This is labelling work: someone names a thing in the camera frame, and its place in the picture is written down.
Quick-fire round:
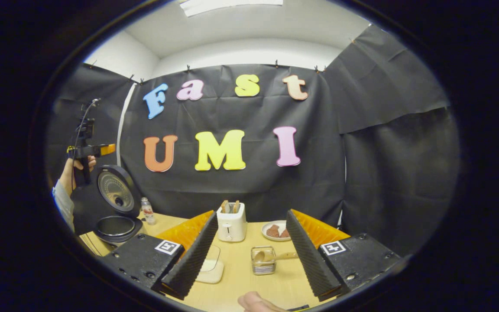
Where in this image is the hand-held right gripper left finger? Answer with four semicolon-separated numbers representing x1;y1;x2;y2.
102;210;219;300

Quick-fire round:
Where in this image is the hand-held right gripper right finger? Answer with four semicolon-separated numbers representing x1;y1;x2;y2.
286;209;402;302

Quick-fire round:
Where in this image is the white rice box clear lid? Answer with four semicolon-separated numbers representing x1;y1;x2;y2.
195;245;225;284

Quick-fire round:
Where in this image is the wooden spoon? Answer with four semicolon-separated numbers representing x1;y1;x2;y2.
254;250;298;264

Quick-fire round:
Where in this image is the dark silver rice cooker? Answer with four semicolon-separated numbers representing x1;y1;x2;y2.
94;165;144;243

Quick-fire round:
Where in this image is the metal wire chopstick holder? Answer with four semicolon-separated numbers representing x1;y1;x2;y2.
251;246;277;276

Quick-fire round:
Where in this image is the round white plate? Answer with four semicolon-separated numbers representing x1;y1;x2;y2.
261;220;291;242

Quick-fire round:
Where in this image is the white toaster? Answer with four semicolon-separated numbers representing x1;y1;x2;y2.
217;202;248;242

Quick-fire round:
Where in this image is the small clear bottle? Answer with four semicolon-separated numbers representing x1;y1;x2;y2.
140;198;156;225

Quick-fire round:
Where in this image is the black backdrop cloth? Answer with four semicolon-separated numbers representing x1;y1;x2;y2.
46;24;460;256

